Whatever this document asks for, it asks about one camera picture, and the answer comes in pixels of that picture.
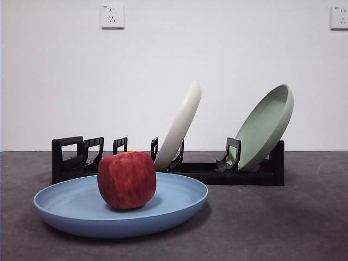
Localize white wall socket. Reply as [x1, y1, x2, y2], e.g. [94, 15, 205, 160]
[101, 3, 125, 30]
[330, 5, 348, 30]

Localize red apple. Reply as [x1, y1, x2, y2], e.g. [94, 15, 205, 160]
[97, 151, 157, 210]

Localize green plate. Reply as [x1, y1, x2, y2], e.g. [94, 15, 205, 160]
[234, 84, 295, 172]

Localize white plate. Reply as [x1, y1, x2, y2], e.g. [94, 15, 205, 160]
[153, 80, 202, 170]

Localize black plate rack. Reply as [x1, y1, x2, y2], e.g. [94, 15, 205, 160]
[51, 135, 285, 187]

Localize blue plate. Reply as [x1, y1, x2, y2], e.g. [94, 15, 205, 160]
[33, 171, 209, 239]

